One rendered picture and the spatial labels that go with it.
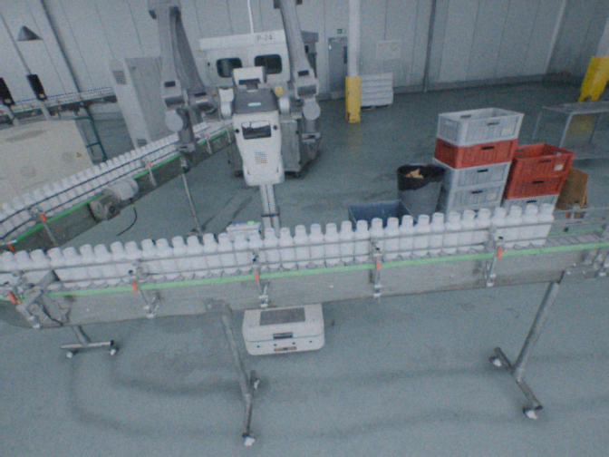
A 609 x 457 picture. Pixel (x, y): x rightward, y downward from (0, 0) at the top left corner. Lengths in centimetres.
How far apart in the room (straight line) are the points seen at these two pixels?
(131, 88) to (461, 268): 643
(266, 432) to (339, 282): 102
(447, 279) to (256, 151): 108
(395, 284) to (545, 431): 119
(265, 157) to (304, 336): 115
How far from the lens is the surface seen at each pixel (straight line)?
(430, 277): 137
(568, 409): 235
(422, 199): 320
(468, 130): 324
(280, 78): 467
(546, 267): 161
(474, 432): 207
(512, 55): 1560
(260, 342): 210
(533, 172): 394
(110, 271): 142
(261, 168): 167
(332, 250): 120
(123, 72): 698
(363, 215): 187
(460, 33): 1451
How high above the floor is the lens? 175
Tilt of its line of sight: 30 degrees down
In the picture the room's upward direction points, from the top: 5 degrees counter-clockwise
